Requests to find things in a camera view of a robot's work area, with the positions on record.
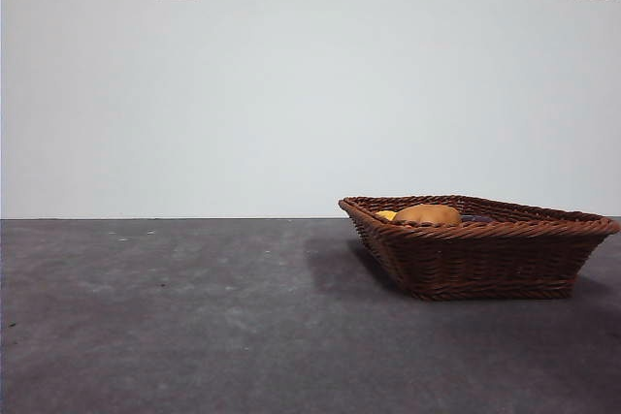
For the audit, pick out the yellow corn cob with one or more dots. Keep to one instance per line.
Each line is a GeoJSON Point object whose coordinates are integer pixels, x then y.
{"type": "Point", "coordinates": [386, 214]}

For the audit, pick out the brown potato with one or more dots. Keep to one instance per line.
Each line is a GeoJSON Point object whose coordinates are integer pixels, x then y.
{"type": "Point", "coordinates": [427, 214]}

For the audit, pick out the purple eggplant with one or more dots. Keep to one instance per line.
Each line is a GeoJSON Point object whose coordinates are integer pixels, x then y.
{"type": "Point", "coordinates": [478, 217]}

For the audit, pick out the brown wicker basket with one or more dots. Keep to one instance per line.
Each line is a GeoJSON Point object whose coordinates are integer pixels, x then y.
{"type": "Point", "coordinates": [485, 259]}

